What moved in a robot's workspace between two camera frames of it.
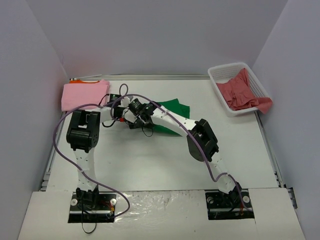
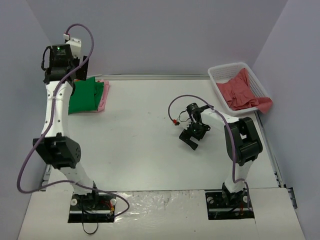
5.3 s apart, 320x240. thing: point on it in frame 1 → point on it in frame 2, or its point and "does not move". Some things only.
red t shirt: (239, 95) does not move
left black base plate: (102, 210) does not move
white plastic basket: (221, 73) does not move
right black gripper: (136, 125) → (189, 136)
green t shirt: (175, 107) → (85, 96)
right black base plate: (235, 205) does not move
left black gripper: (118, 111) → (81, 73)
